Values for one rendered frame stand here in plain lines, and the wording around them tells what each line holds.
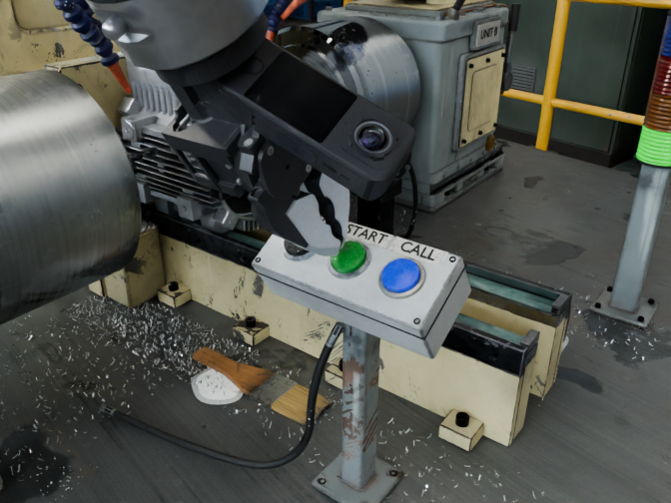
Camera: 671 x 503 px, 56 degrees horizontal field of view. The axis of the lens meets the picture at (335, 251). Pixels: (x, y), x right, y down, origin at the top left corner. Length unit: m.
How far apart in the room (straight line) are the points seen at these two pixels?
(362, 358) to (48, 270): 0.33
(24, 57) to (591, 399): 0.88
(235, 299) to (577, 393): 0.47
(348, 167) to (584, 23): 3.80
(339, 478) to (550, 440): 0.24
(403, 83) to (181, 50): 0.80
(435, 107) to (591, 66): 2.95
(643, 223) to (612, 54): 3.13
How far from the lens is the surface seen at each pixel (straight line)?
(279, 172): 0.40
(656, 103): 0.91
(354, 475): 0.67
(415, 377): 0.76
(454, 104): 1.27
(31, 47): 1.03
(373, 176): 0.35
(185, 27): 0.34
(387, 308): 0.48
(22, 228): 0.66
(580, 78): 4.16
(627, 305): 1.02
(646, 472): 0.77
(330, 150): 0.35
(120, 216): 0.72
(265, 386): 0.79
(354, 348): 0.57
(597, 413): 0.82
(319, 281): 0.51
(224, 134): 0.41
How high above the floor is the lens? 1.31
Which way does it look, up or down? 27 degrees down
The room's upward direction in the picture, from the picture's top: straight up
